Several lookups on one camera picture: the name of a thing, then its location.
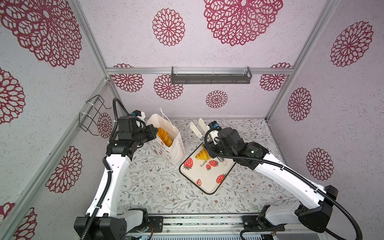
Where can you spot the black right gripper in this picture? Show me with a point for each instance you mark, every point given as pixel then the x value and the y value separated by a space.
pixel 211 148

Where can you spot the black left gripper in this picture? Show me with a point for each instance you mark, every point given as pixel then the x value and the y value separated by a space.
pixel 152 135

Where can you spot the white paper gift bag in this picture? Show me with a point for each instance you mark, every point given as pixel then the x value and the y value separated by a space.
pixel 176 153

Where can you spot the white slotted serving tongs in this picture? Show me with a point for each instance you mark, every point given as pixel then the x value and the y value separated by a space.
pixel 199 130

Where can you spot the long braided fake bread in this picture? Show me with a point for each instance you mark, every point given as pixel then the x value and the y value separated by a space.
pixel 165 137

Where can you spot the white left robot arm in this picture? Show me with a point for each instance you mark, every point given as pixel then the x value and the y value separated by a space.
pixel 111 183

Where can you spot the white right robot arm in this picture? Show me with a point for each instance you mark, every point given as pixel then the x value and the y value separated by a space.
pixel 316 202

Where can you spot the middle fake croissant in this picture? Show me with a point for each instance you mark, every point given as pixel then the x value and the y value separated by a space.
pixel 203 155

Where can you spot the strawberry print rectangular tray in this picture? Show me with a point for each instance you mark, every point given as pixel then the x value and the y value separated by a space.
pixel 206 175

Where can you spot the black overhead light bar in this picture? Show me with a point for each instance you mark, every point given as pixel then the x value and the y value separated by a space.
pixel 212 78

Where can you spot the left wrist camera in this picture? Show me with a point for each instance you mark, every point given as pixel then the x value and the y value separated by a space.
pixel 139 114

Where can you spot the black wire wall basket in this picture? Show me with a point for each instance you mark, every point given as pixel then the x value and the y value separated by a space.
pixel 87 119

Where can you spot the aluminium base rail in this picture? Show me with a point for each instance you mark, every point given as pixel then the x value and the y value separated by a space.
pixel 217 227

